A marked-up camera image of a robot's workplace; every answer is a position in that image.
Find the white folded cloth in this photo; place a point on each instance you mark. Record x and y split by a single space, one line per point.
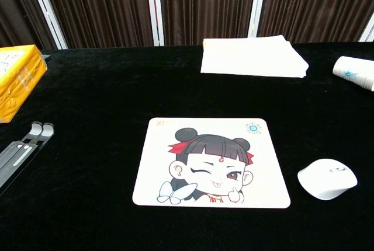
251 57

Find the white paper cup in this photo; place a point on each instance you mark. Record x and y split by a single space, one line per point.
355 73

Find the white screen frame post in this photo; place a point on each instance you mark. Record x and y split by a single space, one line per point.
154 7
257 3
46 8
367 30

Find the cartoon girl mouse pad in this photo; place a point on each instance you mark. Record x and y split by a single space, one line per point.
204 181

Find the dark brown pleated curtain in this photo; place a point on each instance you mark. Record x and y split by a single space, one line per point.
204 3

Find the white computer mouse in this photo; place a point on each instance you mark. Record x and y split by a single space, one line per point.
324 182

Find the yellow packaged box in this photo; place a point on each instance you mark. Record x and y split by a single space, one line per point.
17 78

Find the black folding laptop stand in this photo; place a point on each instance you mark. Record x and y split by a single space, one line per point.
20 151

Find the black velvet tablecloth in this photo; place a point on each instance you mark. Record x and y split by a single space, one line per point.
87 116

